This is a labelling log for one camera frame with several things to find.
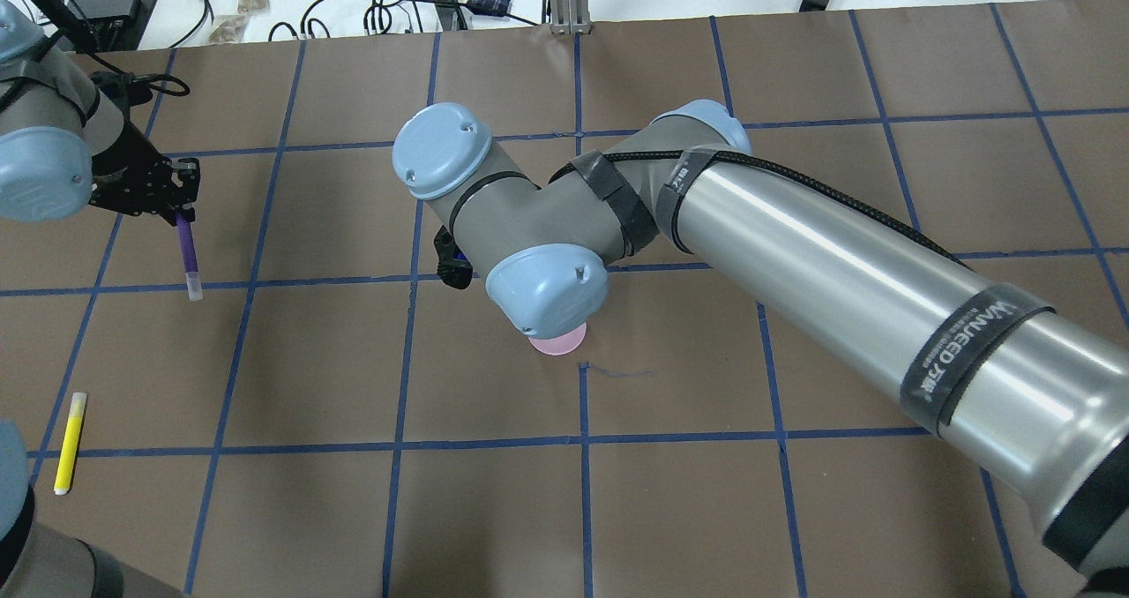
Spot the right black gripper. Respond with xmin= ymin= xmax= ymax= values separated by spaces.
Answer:
xmin=434 ymin=227 xmax=475 ymax=291

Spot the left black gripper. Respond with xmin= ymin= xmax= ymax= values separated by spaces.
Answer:
xmin=88 ymin=121 xmax=202 ymax=223

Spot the purple highlighter pen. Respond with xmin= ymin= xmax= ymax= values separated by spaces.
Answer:
xmin=175 ymin=213 xmax=203 ymax=302

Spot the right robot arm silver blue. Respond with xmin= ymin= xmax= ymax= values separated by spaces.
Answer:
xmin=392 ymin=100 xmax=1128 ymax=597

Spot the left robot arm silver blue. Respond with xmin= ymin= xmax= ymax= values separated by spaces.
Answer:
xmin=1 ymin=2 xmax=203 ymax=597

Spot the pink mesh cup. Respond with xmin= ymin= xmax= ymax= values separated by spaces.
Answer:
xmin=528 ymin=322 xmax=588 ymax=357

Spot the yellow highlighter pen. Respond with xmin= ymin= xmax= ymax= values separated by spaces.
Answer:
xmin=53 ymin=392 xmax=88 ymax=495

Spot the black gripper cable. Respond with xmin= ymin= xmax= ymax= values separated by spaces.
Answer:
xmin=546 ymin=148 xmax=971 ymax=269

